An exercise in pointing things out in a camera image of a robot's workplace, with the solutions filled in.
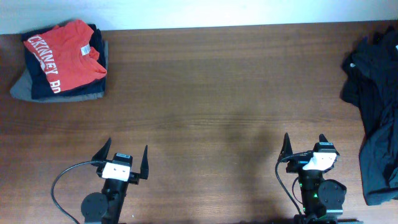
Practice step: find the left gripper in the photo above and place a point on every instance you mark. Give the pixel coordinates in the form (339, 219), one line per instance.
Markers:
(134, 178)

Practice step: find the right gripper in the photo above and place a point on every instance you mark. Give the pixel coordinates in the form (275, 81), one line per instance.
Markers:
(296, 163)

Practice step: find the dark green t-shirt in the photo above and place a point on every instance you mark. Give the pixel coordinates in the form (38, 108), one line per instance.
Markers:
(378, 155)

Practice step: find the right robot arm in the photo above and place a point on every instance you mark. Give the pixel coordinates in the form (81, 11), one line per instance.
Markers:
(322, 199)

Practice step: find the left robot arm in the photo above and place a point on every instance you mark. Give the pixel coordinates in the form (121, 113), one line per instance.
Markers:
(106, 206)

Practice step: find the black garment pile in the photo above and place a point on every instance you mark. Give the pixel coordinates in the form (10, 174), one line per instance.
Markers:
(371, 86)

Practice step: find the folded navy blue garment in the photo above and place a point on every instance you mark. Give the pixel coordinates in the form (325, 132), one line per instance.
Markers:
(40, 86)

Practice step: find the folded red printed t-shirt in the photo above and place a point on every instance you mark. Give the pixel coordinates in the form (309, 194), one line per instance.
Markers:
(74, 30)

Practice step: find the folded grey garment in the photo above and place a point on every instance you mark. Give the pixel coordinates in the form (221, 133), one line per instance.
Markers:
(23, 90)

